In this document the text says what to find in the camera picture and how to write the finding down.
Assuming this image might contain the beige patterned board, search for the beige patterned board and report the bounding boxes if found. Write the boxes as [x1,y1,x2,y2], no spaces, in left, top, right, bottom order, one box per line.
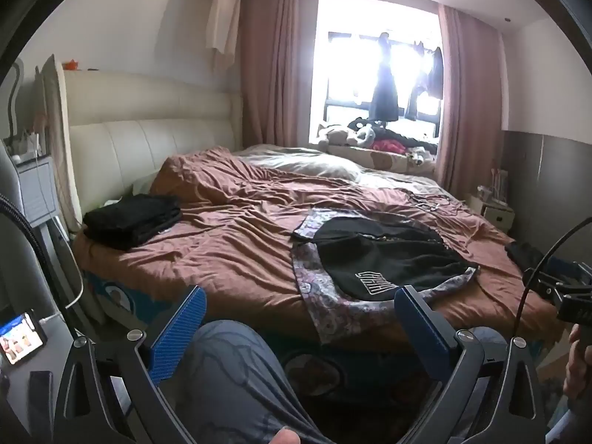
[36,54,81,236]

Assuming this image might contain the person's right hand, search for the person's right hand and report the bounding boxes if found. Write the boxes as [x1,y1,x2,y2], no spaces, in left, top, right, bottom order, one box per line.
[563,323,592,397]

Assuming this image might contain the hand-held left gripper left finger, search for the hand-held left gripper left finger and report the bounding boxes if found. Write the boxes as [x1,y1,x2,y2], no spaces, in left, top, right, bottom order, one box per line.
[53,284,206,444]

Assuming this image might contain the pink curtain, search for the pink curtain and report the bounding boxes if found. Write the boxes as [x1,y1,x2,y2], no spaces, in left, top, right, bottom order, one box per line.
[238,0,321,154]
[435,4,506,205]

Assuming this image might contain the stack of folded black clothes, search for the stack of folded black clothes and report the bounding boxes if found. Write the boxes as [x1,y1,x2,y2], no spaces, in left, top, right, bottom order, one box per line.
[83,193,182,251]

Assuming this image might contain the grey bed sheet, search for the grey bed sheet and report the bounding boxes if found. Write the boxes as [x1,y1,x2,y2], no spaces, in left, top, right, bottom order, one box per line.
[356,165,445,191]

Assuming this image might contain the black braided cable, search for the black braided cable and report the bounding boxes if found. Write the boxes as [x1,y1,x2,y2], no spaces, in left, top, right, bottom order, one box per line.
[0,194,80,350]

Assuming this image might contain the cream nightstand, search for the cream nightstand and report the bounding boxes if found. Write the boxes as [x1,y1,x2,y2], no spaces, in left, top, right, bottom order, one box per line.
[467,192,515,233]

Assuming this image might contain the grey louvered cabinet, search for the grey louvered cabinet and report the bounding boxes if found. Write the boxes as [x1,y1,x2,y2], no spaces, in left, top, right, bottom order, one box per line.
[2,136,62,223]

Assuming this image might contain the dark hanging dress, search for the dark hanging dress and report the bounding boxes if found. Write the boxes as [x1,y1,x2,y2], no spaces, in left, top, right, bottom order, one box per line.
[369,32,400,122]

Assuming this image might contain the cream padded headboard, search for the cream padded headboard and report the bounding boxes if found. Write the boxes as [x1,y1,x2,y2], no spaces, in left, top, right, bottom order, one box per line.
[58,69,244,260]

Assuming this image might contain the white charging cable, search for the white charging cable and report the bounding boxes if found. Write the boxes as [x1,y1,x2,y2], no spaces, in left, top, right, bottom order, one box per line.
[41,222,85,323]

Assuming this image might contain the dark hanging garment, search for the dark hanging garment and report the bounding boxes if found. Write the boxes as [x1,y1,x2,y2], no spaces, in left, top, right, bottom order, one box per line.
[406,41,445,121]

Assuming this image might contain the cream hanging cloth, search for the cream hanging cloth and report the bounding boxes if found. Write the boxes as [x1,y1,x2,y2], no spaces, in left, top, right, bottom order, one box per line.
[206,0,242,68]

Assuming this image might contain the black pants with floral lining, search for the black pants with floral lining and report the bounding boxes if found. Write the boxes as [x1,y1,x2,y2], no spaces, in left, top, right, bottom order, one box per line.
[290,207,480,345]

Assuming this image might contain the bottles on nightstand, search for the bottles on nightstand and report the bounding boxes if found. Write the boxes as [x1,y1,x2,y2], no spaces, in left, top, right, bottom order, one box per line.
[478,166,510,205]

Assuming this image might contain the beige plush toy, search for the beige plush toy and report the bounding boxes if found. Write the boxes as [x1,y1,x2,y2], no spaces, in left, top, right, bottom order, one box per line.
[317,124,354,147]

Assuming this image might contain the grey pillow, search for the grey pillow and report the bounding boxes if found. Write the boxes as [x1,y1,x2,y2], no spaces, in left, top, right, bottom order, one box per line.
[233,145,362,182]

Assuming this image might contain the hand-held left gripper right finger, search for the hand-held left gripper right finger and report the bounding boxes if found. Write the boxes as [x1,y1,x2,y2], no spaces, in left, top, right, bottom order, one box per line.
[394,285,542,444]

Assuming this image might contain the phone with lit screen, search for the phone with lit screen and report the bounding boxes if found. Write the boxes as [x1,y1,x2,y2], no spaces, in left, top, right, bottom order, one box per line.
[0,312,48,366]

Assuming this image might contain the black and white plush toy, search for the black and white plush toy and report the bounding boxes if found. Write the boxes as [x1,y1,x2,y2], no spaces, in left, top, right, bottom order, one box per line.
[347,118,379,147]

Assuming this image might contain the black cloth pile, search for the black cloth pile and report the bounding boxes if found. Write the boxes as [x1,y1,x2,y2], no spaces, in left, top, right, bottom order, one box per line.
[383,128,438,154]

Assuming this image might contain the person's leg in grey pants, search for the person's leg in grey pants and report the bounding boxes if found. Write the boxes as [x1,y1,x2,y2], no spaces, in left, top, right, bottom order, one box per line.
[178,319,515,444]

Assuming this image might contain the tangle of black cables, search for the tangle of black cables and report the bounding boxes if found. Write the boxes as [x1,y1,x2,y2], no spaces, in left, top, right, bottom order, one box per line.
[406,191,464,214]

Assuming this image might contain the red cloth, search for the red cloth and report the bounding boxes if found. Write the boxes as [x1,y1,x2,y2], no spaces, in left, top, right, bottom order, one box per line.
[370,139,408,153]

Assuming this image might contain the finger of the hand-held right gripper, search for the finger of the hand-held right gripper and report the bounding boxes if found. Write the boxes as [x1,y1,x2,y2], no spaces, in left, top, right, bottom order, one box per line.
[548,261,592,284]
[522,269,572,302]

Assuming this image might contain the brown duvet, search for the brown duvet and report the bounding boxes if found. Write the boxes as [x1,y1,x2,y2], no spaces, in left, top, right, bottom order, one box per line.
[74,147,562,347]

